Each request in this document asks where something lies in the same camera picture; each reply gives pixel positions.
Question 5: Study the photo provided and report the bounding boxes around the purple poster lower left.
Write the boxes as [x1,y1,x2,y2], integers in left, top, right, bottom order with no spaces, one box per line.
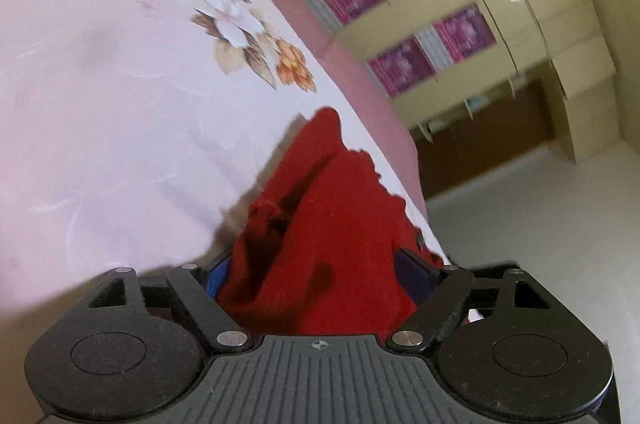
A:
[367,37,436,98]

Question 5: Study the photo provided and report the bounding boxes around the red knit sweater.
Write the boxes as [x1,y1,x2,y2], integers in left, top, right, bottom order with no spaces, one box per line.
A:
[216,109,444,338]

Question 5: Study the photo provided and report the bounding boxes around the purple poster lower right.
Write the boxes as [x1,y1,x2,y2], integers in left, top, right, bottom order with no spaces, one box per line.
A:
[433,4,496,63]

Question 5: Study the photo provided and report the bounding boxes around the white floral bed sheet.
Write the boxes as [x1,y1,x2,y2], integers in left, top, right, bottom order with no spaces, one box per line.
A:
[1,0,426,423]

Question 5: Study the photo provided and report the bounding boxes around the pink bed cover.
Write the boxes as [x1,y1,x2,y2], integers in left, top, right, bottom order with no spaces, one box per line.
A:
[271,0,426,214]

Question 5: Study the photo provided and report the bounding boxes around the brown wooden door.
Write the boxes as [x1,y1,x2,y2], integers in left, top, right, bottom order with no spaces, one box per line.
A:
[411,80,555,199]

